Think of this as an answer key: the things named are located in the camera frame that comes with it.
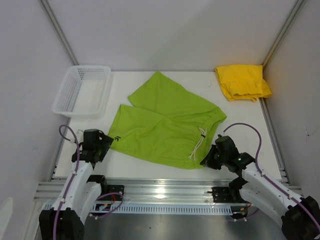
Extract slotted cable duct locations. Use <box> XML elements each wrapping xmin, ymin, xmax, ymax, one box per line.
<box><xmin>42</xmin><ymin>202</ymin><xmax>235</xmax><ymax>215</ymax></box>

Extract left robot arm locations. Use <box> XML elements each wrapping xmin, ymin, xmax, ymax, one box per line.
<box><xmin>39</xmin><ymin>129</ymin><xmax>113</xmax><ymax>240</ymax></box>

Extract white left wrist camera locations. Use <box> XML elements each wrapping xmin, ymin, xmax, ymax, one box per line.
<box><xmin>70</xmin><ymin>129</ymin><xmax>84</xmax><ymax>144</ymax></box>

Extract yellow shorts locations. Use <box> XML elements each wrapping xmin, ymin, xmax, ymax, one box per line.
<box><xmin>215</xmin><ymin>64</ymin><xmax>272</xmax><ymax>102</ymax></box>

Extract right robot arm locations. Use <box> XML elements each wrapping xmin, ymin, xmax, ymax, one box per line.
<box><xmin>200</xmin><ymin>135</ymin><xmax>320</xmax><ymax>240</ymax></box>

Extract left frame post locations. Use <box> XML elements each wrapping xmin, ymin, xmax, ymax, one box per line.
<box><xmin>38</xmin><ymin>0</ymin><xmax>79</xmax><ymax>66</ymax></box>

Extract right frame post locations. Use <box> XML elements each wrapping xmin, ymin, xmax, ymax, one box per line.
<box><xmin>262</xmin><ymin>0</ymin><xmax>308</xmax><ymax>70</ymax></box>

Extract white plastic basket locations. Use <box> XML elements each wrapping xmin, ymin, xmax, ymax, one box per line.
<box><xmin>52</xmin><ymin>65</ymin><xmax>112</xmax><ymax>119</ymax></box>

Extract frame post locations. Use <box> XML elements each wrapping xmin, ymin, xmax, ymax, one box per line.
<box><xmin>262</xmin><ymin>0</ymin><xmax>308</xmax><ymax>70</ymax></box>
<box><xmin>38</xmin><ymin>0</ymin><xmax>79</xmax><ymax>66</ymax></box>

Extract aluminium mounting rail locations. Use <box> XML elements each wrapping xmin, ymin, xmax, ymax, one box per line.
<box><xmin>33</xmin><ymin>177</ymin><xmax>305</xmax><ymax>206</ymax></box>

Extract green shorts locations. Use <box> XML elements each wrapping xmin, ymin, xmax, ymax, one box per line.
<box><xmin>108</xmin><ymin>71</ymin><xmax>227</xmax><ymax>170</ymax></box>

